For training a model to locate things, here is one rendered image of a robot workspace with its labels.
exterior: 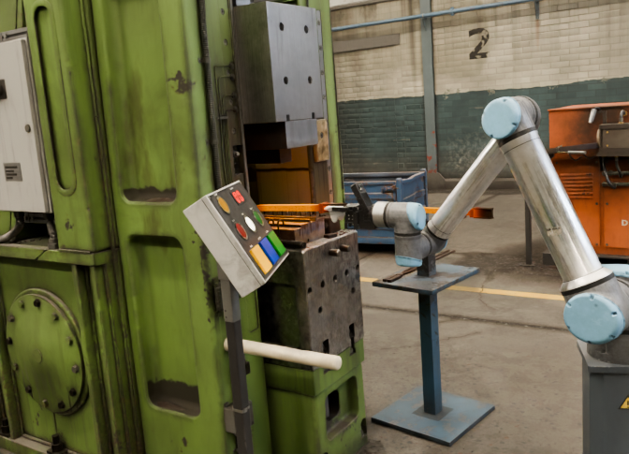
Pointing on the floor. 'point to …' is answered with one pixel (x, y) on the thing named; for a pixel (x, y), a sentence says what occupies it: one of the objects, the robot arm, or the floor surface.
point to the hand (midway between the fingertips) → (328, 206)
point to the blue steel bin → (382, 182)
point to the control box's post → (237, 365)
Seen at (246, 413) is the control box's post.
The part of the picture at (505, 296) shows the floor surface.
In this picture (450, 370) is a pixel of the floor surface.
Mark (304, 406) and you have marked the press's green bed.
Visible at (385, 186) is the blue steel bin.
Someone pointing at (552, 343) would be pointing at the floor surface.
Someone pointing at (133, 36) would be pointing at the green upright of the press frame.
